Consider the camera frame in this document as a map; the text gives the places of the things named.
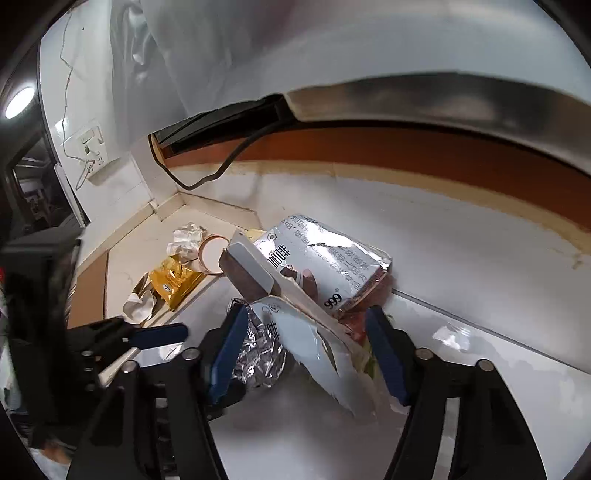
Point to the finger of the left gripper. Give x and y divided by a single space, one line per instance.
153 337

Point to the crumpled white paper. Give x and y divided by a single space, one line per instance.
186 242

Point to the white torn wrapper piece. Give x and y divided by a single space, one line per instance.
140 304

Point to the round ceiling light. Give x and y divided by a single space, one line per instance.
19 101

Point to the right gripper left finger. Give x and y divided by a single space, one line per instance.
154 421

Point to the white wall socket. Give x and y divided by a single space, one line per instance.
93 150

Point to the aluminium foil ball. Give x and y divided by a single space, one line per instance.
262 358

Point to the large translucent plastic bag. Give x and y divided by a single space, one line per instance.
514 69

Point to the round white lid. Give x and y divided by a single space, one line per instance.
209 253

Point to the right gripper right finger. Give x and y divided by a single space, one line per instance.
471 403

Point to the gold yellow snack wrapper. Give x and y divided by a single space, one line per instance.
173 281

